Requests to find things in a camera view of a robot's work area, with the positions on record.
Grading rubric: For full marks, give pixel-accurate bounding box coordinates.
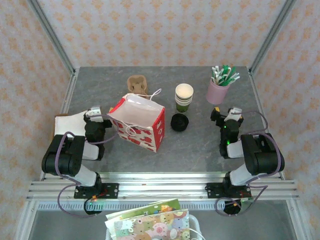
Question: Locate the white basket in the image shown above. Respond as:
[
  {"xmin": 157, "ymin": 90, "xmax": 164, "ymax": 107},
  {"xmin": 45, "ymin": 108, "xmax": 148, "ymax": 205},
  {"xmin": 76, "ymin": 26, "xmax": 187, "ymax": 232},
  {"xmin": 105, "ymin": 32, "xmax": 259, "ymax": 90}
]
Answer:
[{"xmin": 188, "ymin": 214, "xmax": 201, "ymax": 240}]

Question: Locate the white wrapped straw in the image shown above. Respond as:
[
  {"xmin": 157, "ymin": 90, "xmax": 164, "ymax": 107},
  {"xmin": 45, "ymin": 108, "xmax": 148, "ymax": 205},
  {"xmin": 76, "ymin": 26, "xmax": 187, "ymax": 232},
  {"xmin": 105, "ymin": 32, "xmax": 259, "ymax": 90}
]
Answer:
[
  {"xmin": 228, "ymin": 72, "xmax": 241, "ymax": 85},
  {"xmin": 211, "ymin": 66, "xmax": 221, "ymax": 82}
]

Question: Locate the aluminium table side rail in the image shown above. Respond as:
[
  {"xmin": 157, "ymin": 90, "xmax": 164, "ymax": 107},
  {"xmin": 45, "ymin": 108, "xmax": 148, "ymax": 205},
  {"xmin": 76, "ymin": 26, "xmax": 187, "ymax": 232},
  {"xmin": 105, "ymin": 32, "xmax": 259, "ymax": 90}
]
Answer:
[
  {"xmin": 59, "ymin": 71, "xmax": 78, "ymax": 116},
  {"xmin": 248, "ymin": 67, "xmax": 286, "ymax": 181}
]

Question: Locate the red white paper gift bag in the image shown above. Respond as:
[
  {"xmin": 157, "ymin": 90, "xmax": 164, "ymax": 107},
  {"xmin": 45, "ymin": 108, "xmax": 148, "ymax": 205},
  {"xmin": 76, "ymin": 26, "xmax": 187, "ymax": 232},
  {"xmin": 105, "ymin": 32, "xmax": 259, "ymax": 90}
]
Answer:
[{"xmin": 106, "ymin": 88, "xmax": 166, "ymax": 154}]

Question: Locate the stack of paper cups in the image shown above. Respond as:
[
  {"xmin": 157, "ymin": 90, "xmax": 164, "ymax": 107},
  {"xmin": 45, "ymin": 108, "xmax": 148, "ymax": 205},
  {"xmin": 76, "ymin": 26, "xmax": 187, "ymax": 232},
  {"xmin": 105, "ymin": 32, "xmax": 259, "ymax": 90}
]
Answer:
[{"xmin": 174, "ymin": 83, "xmax": 195, "ymax": 113}]

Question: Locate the black cup lid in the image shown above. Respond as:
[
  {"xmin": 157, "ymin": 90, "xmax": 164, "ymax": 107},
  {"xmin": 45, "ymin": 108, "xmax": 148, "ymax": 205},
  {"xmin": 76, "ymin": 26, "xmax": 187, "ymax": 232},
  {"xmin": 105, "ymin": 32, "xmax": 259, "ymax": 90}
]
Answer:
[{"xmin": 170, "ymin": 112, "xmax": 190, "ymax": 133}]

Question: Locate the slotted cable duct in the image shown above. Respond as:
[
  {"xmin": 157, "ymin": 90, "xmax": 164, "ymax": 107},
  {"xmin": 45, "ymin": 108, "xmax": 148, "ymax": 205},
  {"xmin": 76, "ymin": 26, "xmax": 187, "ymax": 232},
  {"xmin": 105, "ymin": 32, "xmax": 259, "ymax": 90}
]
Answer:
[{"xmin": 37, "ymin": 201, "xmax": 251, "ymax": 211}]

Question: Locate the aluminium mounting rail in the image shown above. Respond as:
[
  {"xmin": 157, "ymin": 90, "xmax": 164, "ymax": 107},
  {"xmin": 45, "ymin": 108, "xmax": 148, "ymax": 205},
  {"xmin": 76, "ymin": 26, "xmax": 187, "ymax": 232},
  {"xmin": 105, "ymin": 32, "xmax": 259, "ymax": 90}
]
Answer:
[{"xmin": 26, "ymin": 171, "xmax": 300, "ymax": 202}]

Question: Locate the pink straw holder cup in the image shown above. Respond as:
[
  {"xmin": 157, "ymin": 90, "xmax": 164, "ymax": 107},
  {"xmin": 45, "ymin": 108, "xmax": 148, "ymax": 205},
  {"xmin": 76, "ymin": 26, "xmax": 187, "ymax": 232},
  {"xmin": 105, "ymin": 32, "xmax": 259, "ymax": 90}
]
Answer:
[{"xmin": 205, "ymin": 78, "xmax": 230, "ymax": 105}]

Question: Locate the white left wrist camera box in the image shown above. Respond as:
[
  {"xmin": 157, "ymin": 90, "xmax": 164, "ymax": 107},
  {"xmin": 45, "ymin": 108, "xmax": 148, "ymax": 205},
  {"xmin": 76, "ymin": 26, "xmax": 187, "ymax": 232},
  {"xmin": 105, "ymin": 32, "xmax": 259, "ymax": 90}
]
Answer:
[{"xmin": 85, "ymin": 105, "xmax": 104, "ymax": 124}]

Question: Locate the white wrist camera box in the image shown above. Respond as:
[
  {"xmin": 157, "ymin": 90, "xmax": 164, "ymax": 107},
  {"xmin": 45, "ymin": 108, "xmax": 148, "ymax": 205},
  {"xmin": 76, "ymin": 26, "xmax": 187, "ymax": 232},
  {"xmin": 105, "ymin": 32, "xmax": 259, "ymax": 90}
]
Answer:
[
  {"xmin": 226, "ymin": 106, "xmax": 244, "ymax": 122},
  {"xmin": 85, "ymin": 105, "xmax": 104, "ymax": 124}
]

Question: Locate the aluminium frame post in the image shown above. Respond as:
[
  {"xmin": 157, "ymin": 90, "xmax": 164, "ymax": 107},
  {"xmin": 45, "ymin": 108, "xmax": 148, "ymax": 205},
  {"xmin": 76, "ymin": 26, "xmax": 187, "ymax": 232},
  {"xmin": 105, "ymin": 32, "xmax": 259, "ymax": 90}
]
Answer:
[
  {"xmin": 248, "ymin": 0, "xmax": 298, "ymax": 76},
  {"xmin": 26, "ymin": 0, "xmax": 77, "ymax": 76}
]

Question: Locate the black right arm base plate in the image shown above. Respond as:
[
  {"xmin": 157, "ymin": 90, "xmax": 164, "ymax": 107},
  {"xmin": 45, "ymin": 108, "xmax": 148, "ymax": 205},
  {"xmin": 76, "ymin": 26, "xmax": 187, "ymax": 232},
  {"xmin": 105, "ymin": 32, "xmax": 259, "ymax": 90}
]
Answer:
[{"xmin": 205, "ymin": 182, "xmax": 252, "ymax": 200}]

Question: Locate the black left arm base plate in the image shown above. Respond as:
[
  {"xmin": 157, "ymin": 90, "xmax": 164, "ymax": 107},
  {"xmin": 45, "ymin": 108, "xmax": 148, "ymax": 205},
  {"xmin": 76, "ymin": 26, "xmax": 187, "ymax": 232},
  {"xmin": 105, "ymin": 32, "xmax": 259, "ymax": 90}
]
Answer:
[{"xmin": 73, "ymin": 182, "xmax": 120, "ymax": 200}]

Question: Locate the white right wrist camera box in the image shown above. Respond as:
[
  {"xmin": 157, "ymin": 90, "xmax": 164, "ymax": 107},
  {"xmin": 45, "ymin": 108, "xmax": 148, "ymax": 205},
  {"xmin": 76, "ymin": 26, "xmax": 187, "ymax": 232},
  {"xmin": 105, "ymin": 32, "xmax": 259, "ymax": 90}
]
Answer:
[{"xmin": 226, "ymin": 106, "xmax": 244, "ymax": 122}]

